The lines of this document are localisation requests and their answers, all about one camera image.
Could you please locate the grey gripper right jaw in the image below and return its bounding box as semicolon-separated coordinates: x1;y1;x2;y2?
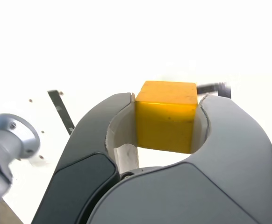
77;94;272;224

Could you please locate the yellow wooden cube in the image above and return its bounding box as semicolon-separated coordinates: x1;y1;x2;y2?
135;80;199;154

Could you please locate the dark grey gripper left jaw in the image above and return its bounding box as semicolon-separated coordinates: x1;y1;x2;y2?
32;92;140;224

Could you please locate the black tape square outline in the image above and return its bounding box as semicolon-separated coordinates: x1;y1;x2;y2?
196;81;232;99

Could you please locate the black tape strip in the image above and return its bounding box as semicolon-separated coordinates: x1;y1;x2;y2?
47;89;75;136

